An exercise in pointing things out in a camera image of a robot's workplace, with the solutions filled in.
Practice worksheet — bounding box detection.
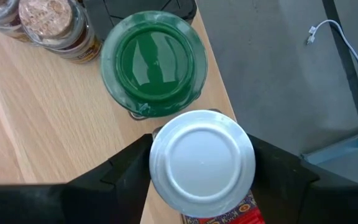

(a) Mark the white floor cable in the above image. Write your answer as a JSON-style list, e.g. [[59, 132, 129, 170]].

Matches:
[[306, 19, 358, 71]]

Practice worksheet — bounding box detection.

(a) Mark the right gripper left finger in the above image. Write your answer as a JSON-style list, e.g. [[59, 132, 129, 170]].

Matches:
[[0, 133, 154, 224]]

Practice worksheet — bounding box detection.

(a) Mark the green-lidded glass herb jar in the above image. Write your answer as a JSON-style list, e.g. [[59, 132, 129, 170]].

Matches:
[[100, 10, 209, 121]]

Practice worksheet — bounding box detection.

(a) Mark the white-lidded seasoning jar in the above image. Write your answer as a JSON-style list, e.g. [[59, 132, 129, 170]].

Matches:
[[149, 108, 257, 218]]

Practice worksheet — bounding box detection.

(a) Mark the smoked paprika tin red lid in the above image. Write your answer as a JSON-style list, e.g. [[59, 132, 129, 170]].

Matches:
[[181, 190, 266, 224]]

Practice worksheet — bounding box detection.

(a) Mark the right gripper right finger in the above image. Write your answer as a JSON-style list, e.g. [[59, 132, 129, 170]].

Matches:
[[247, 133, 358, 224]]

